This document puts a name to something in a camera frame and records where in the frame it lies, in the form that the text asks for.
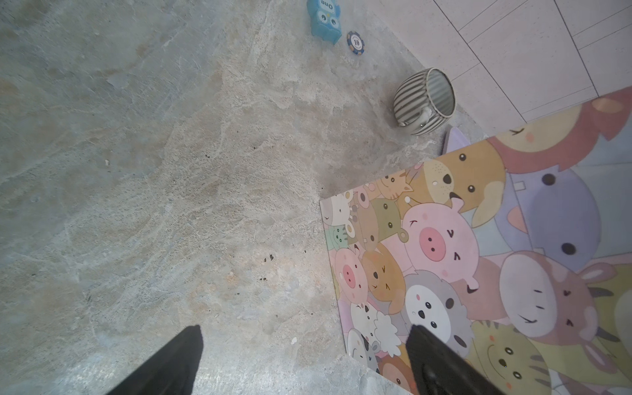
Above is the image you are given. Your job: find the cartoon animal paper bag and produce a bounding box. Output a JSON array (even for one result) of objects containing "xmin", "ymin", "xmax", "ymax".
[{"xmin": 320, "ymin": 88, "xmax": 631, "ymax": 394}]

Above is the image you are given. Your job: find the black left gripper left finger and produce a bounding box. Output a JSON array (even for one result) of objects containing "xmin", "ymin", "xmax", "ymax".
[{"xmin": 108, "ymin": 325, "xmax": 203, "ymax": 395}]

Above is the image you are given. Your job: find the blue poker chip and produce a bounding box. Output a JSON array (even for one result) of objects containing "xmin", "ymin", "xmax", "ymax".
[{"xmin": 347, "ymin": 31, "xmax": 365, "ymax": 55}]

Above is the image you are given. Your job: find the striped ceramic mug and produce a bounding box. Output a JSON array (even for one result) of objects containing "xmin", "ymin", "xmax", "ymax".
[{"xmin": 393, "ymin": 67, "xmax": 457, "ymax": 136}]

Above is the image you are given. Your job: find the blue owl toy block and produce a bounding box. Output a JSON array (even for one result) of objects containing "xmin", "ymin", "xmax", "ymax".
[{"xmin": 306, "ymin": 0, "xmax": 342, "ymax": 44}]

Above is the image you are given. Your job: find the lilac cutting board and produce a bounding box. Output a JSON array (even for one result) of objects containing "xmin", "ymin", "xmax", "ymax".
[{"xmin": 442, "ymin": 127, "xmax": 472, "ymax": 155}]

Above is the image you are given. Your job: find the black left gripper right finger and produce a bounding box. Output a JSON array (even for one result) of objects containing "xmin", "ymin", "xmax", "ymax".
[{"xmin": 406, "ymin": 325, "xmax": 503, "ymax": 395}]

